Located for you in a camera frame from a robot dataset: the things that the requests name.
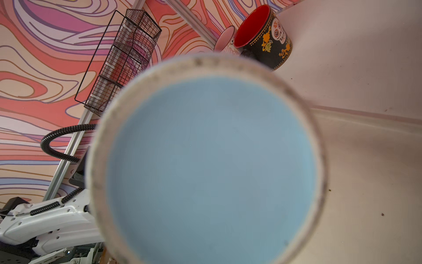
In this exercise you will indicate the light blue mug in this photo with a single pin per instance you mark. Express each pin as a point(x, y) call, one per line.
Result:
point(207, 159)

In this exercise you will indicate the pink mug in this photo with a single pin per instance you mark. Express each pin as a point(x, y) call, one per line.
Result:
point(225, 42)

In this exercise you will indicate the black skull mug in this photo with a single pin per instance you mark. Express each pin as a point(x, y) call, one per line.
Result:
point(262, 37)

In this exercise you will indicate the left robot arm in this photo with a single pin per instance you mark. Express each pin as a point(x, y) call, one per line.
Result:
point(43, 232)

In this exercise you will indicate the beige plastic tray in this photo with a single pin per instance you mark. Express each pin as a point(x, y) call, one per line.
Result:
point(373, 212)

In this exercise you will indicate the black wire basket left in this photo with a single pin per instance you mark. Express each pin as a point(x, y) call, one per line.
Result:
point(124, 51)

